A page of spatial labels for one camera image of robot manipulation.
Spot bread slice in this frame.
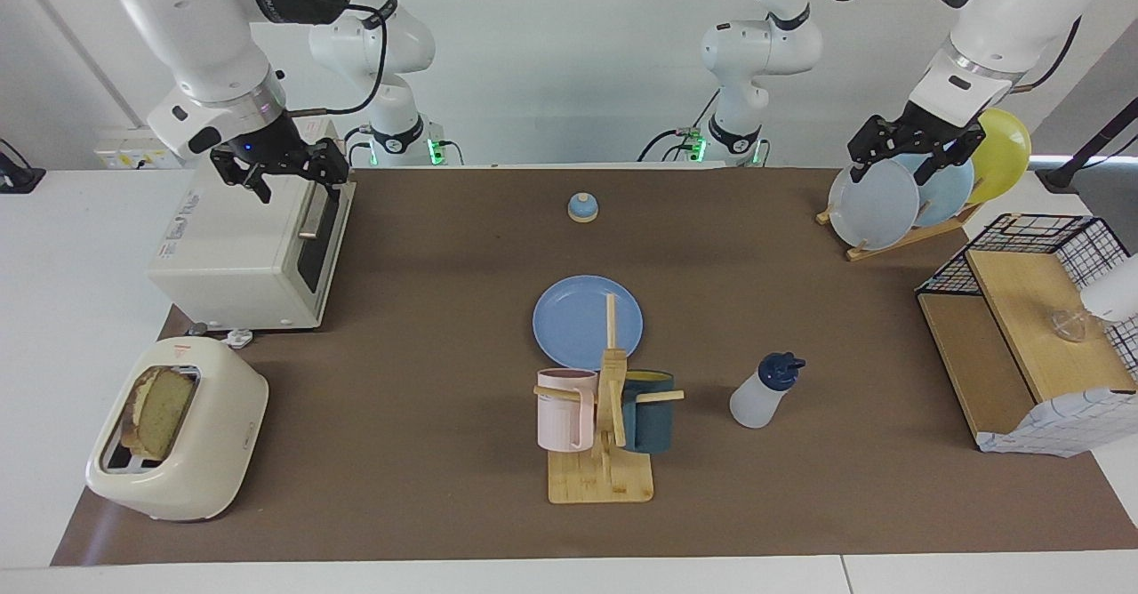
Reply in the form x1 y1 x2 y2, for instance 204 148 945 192
120 366 198 462

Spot clear bottle with blue cap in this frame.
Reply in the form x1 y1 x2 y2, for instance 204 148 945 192
729 352 806 429

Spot light blue plate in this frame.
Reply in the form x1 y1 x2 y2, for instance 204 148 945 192
894 154 976 228

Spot grey plate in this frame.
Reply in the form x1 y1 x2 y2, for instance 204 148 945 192
829 160 921 251

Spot yellow plate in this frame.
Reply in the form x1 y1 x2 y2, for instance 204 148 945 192
965 108 1032 205

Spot wooden plate rack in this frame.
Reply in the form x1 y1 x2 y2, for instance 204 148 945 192
816 203 983 262

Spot blue round plate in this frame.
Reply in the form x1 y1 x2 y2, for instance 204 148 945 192
533 275 644 371

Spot white toaster oven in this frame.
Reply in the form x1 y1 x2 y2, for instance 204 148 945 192
148 119 357 332

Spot black stand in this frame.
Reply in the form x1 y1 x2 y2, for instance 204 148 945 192
1036 100 1138 193

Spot wooden shelf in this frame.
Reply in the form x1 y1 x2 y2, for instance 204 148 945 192
918 249 1138 439

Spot clear glass cup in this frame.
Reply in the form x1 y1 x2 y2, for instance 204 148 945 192
1049 308 1090 343

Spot white cylindrical object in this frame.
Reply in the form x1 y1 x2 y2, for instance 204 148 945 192
1080 254 1138 324

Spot cream two-slot toaster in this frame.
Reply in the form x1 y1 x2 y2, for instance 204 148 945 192
85 337 269 522

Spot brown table mat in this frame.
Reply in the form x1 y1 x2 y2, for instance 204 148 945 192
51 167 1138 566

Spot pink mug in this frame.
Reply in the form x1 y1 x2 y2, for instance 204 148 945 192
536 368 598 453

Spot dark teal mug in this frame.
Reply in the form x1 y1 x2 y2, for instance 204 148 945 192
621 370 675 453

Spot wooden mug rack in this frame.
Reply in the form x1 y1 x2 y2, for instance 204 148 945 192
533 292 685 504

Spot black wire basket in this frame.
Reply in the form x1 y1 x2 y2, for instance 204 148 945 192
916 213 1138 399

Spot white wall power strip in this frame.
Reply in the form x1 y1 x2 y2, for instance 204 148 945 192
93 125 170 171

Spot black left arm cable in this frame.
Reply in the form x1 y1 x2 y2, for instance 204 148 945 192
1012 14 1084 95

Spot black left base cables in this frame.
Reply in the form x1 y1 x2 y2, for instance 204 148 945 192
636 87 721 164

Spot black device with cable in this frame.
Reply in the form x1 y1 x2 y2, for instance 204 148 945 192
0 139 47 195

